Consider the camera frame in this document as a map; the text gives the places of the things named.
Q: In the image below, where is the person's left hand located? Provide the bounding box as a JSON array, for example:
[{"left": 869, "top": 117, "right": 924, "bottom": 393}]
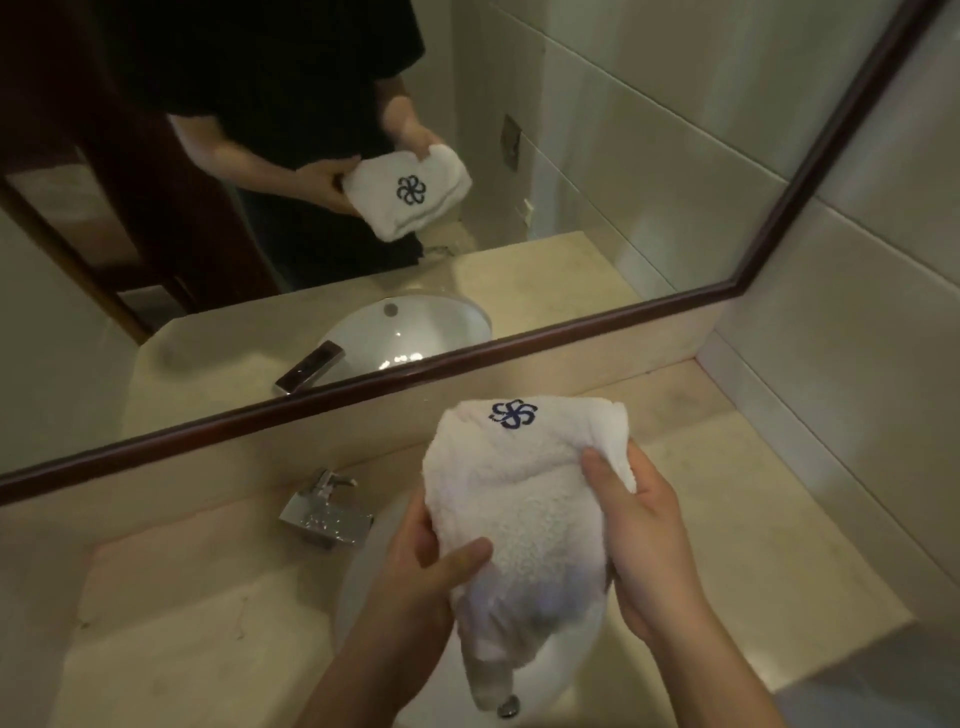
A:
[{"left": 365, "top": 487, "right": 495, "bottom": 678}]

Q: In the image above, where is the person's right hand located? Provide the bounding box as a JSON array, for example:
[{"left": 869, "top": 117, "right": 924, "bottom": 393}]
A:
[{"left": 581, "top": 438, "right": 708, "bottom": 648}]

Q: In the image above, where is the mirror with dark wooden frame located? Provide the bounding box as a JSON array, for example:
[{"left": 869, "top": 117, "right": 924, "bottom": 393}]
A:
[{"left": 0, "top": 0, "right": 950, "bottom": 508}]

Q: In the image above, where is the chrome faucet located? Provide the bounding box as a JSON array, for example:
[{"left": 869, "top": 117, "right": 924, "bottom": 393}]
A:
[{"left": 278, "top": 468, "right": 375, "bottom": 553}]

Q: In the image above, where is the white towel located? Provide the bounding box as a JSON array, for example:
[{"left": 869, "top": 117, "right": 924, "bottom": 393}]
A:
[{"left": 421, "top": 395, "right": 639, "bottom": 714}]

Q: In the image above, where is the white ceramic sink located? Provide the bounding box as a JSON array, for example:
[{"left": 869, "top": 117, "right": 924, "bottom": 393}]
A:
[{"left": 333, "top": 487, "right": 610, "bottom": 728}]

